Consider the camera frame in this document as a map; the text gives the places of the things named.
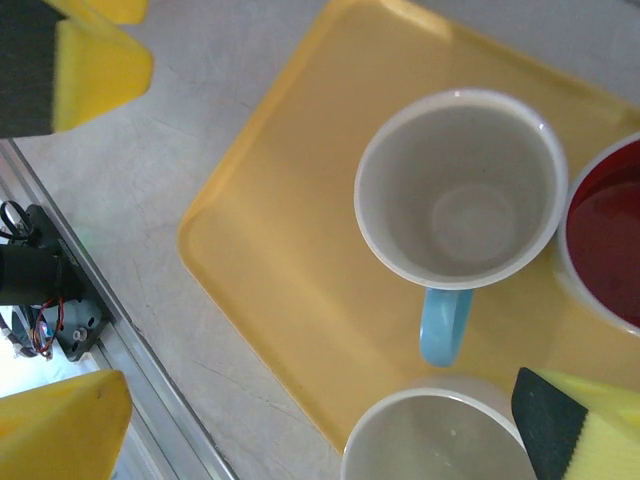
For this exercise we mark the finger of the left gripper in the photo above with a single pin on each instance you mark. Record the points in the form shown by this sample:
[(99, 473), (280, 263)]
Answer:
[(120, 10), (95, 75)]

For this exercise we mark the aluminium mounting rail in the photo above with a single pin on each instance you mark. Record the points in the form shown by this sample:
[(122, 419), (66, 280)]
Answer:
[(150, 380)]

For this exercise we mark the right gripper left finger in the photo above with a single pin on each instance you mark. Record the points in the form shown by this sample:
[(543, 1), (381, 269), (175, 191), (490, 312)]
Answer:
[(60, 430)]

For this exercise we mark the yellow plastic tray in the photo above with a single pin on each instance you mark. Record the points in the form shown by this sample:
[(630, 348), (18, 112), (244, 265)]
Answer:
[(310, 240)]

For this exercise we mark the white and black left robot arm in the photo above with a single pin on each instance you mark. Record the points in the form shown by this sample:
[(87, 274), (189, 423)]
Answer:
[(30, 275)]

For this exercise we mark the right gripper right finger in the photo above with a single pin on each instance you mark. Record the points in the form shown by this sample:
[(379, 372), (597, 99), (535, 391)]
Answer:
[(600, 435)]

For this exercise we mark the white mug red inside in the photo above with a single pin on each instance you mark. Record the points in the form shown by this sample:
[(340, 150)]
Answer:
[(610, 240)]

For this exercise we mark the light blue mug white inside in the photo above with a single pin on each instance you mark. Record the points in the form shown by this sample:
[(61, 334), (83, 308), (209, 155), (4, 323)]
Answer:
[(460, 200)]

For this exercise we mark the pink mug white inside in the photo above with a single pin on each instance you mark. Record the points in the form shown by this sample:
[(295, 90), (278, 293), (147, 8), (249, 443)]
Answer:
[(425, 440)]

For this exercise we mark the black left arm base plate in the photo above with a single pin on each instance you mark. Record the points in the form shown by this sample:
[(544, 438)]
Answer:
[(75, 320)]

